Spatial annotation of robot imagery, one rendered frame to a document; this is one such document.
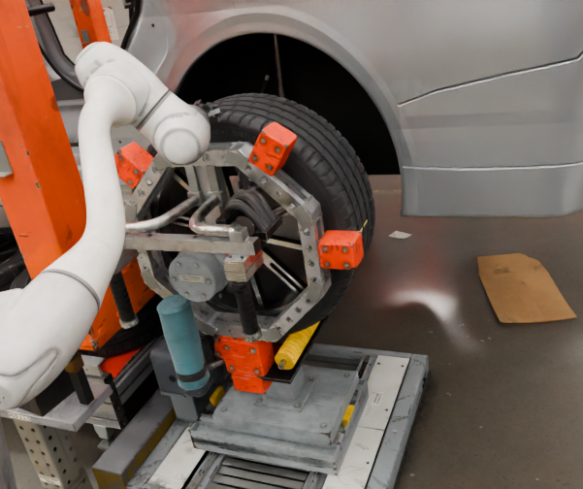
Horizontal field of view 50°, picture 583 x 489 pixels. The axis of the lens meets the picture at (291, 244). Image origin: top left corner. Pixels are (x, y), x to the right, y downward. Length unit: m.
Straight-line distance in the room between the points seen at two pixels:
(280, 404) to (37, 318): 1.26
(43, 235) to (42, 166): 0.20
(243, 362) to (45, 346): 0.98
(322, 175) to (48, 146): 0.75
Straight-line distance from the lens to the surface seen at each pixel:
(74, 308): 0.89
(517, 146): 1.76
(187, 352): 1.68
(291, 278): 1.67
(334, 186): 1.49
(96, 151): 1.10
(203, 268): 1.45
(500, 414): 2.28
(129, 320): 1.57
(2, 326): 0.87
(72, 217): 1.85
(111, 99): 1.19
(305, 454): 1.96
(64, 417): 1.89
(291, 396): 2.00
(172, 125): 1.20
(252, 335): 1.39
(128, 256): 1.53
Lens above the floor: 1.52
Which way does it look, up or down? 26 degrees down
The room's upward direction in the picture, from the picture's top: 10 degrees counter-clockwise
